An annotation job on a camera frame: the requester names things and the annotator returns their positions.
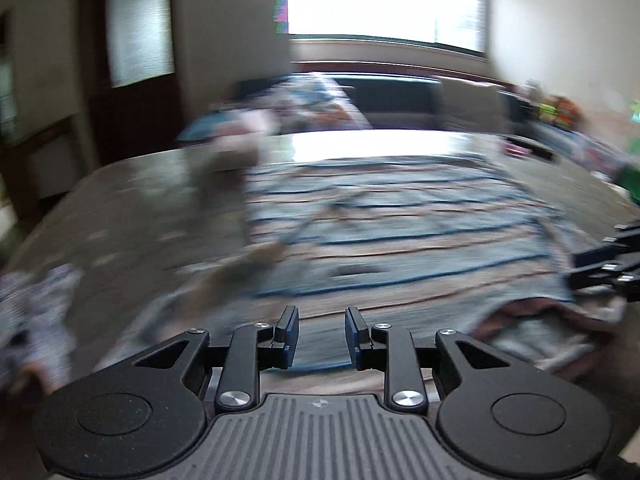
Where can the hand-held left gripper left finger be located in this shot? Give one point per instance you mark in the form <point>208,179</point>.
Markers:
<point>288,336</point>

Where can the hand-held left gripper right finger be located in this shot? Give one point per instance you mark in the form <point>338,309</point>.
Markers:
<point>356,336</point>

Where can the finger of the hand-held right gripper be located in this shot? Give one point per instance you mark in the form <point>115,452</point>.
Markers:
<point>595,257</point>
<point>592,280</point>

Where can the blue striped garment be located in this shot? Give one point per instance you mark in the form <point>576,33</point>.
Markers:
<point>400,230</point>

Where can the green object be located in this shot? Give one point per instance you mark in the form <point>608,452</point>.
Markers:
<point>630,180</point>

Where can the colourful toys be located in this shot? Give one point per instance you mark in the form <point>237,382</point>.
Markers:
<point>552,107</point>

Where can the grey cloth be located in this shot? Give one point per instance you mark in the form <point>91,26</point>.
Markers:
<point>220,185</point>

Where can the beige cushion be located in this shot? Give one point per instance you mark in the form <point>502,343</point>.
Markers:
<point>472,105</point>

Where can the printed blanket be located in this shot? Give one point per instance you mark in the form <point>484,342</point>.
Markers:
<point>290,110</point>

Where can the dark sofa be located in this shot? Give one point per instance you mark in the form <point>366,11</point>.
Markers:
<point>400,102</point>

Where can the white patterned cloth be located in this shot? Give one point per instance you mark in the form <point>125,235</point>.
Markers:
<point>35,320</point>

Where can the dark wooden door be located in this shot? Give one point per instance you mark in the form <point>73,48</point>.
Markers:
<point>135,60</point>

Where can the bright window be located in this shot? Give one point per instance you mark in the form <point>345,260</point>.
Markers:
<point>385,0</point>

